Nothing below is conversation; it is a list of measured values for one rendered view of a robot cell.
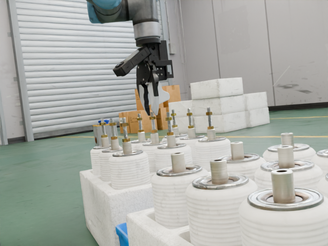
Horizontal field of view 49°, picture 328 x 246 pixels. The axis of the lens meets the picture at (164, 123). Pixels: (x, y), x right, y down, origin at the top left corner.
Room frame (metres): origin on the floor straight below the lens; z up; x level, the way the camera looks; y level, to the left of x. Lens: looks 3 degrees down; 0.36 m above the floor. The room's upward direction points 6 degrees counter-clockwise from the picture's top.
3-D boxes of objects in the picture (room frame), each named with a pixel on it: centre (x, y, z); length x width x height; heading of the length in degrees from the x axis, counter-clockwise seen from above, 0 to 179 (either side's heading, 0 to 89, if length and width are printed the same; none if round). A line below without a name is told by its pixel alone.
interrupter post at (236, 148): (0.63, -0.12, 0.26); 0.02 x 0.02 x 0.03
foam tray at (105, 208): (1.03, 0.03, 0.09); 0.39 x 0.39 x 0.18; 22
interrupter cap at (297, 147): (0.68, -0.23, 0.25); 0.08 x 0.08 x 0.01
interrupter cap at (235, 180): (0.48, -0.07, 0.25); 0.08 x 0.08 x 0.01
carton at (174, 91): (5.25, -0.09, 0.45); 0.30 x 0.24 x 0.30; 38
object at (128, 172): (0.87, 0.10, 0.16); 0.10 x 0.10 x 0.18
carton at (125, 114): (5.18, 0.45, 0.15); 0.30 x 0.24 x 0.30; 129
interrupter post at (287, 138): (0.68, -0.23, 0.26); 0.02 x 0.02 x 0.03
